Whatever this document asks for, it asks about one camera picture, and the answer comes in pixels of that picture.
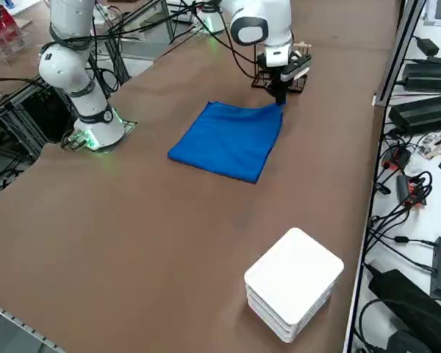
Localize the clear shelf with red packets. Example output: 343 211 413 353
0 7 34 66

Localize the black cable with inline block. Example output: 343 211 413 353
367 234 441 273

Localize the long black power brick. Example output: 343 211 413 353
402 62 441 93
388 93 441 135

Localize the black orange hub device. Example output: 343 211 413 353
406 178 433 210
384 146 412 171

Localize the grey metal rail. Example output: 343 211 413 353
0 298 65 353

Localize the aluminium camera post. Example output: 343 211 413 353
373 0 427 107

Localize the blue towel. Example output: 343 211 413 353
167 101 284 185

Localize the black wire cup rack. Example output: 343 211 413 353
251 40 313 95

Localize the circuit board with papers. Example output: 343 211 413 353
413 129 441 160

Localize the black wrist bracket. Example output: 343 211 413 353
287 54 314 76

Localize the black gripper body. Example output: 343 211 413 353
257 53 292 93

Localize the grey adapter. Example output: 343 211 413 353
395 174 409 202

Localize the large black power adapter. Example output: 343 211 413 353
367 269 441 353

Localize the small black adapter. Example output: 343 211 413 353
415 36 441 57

